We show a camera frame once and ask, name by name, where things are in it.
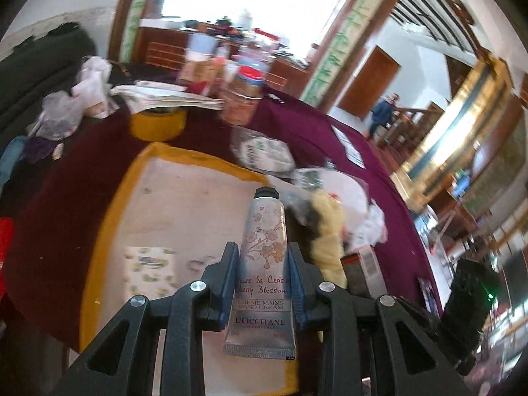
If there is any grey product box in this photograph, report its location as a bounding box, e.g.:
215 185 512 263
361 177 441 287
341 245 387 299

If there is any white cloth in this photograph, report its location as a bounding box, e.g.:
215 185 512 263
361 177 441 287
318 168 387 250

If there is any person in blue jacket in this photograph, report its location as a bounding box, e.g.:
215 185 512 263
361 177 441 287
366 93 400 140

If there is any red plastic bag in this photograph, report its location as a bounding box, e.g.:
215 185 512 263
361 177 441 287
0 217 14 299

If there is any lemon print tissue pack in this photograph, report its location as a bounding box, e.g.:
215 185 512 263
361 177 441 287
123 247 178 300

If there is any yellow padded envelope tray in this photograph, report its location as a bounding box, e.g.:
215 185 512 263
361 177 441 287
80 143 298 395

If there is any green print wet wipe packet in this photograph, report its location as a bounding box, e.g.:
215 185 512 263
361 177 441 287
230 126 296 175

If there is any blue cloth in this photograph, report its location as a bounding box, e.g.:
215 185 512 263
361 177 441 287
0 136 28 192

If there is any floral hand cream tube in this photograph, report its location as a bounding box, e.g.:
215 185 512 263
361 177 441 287
224 187 296 360

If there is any maroon tablecloth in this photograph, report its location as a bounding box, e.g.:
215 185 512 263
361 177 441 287
3 86 445 351

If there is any yellow tape roll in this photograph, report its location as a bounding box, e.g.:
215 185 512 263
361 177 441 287
130 107 187 142

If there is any stack of newspapers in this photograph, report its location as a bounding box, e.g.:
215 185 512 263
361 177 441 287
109 85 223 115

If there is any clear plastic snack tub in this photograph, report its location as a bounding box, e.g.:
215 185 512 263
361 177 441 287
220 88 262 126

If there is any yellow terry towel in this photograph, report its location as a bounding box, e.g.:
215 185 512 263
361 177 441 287
311 189 347 289

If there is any dark sofa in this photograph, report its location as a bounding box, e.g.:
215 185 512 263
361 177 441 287
1 22 96 149

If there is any clear plastic bag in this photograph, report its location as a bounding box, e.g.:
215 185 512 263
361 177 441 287
35 90 83 141

